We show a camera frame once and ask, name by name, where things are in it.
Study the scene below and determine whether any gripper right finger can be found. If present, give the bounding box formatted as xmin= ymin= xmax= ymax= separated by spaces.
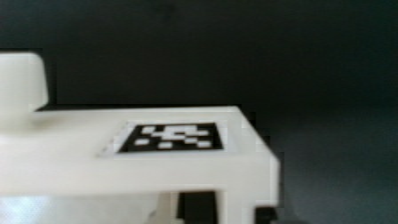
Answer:
xmin=254 ymin=207 xmax=277 ymax=224

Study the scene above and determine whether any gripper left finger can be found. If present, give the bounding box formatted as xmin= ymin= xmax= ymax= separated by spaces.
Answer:
xmin=155 ymin=191 xmax=220 ymax=224

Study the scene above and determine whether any white front drawer tray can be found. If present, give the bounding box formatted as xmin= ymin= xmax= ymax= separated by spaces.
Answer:
xmin=0 ymin=51 xmax=281 ymax=224

